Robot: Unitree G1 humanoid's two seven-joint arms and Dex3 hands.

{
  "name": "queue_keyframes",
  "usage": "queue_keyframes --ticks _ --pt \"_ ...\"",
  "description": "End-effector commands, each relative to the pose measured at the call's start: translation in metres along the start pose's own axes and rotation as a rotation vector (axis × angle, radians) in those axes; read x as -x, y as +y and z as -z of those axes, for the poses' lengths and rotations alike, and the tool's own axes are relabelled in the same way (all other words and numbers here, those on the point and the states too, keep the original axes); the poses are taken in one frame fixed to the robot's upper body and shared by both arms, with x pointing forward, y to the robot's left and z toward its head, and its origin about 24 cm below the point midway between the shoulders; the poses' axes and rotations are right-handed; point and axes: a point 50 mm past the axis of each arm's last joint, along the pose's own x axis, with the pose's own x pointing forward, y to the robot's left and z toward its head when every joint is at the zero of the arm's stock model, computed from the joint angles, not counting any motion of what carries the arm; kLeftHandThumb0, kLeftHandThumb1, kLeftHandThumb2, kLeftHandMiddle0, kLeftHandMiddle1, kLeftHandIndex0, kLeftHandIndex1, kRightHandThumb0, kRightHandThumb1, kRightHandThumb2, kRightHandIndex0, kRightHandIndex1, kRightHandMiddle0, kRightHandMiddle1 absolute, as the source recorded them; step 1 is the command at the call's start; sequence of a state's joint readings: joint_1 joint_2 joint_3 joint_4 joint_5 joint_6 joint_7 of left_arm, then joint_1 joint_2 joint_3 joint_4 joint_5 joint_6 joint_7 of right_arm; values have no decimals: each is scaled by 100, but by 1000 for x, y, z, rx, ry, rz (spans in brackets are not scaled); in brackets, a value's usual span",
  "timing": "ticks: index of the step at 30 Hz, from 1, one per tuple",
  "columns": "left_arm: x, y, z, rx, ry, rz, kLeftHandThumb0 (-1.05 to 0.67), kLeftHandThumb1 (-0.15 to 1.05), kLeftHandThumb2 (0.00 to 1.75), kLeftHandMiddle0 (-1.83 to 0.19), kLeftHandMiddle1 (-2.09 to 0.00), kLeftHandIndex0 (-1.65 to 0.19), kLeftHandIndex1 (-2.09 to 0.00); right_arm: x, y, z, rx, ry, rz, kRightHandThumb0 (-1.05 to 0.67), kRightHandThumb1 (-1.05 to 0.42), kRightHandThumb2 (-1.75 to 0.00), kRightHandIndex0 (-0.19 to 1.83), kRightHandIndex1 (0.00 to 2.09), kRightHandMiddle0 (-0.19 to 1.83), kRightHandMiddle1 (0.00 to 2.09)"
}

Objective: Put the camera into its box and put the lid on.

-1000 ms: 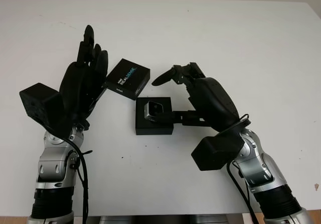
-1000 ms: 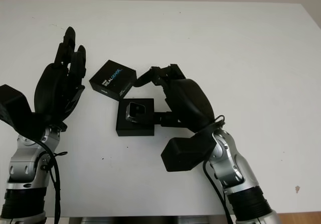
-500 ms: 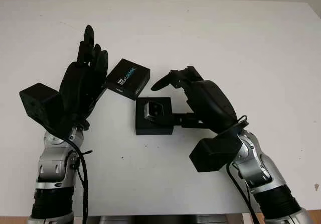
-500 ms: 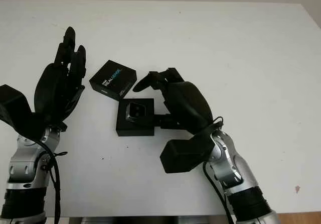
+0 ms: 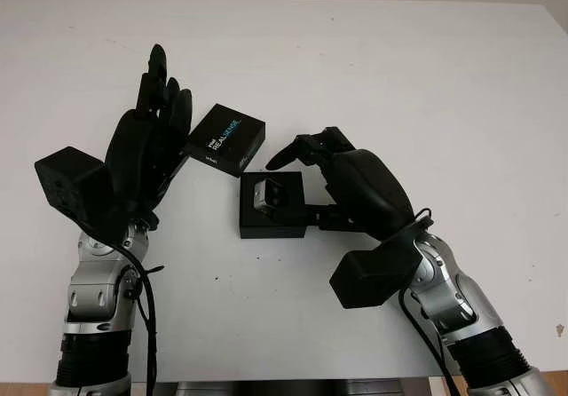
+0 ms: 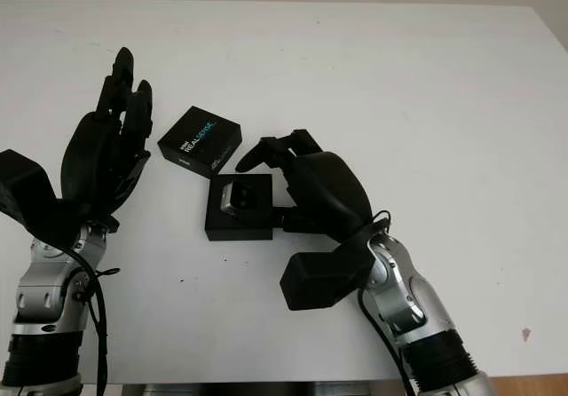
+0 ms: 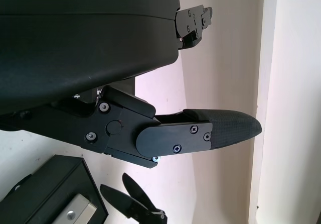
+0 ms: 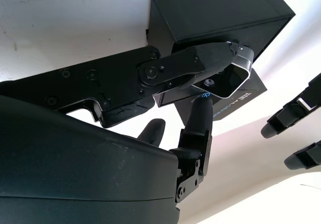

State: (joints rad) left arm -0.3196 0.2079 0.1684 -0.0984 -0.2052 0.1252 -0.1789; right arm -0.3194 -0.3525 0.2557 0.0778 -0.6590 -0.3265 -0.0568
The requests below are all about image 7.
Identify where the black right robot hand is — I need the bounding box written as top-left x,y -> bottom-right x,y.
100,173 -> 168,221

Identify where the black camera box base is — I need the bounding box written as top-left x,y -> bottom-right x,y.
0,155 -> 109,224

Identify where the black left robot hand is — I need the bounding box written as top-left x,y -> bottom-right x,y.
0,0 -> 263,170

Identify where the small silver depth camera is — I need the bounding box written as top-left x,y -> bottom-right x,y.
56,193 -> 98,224

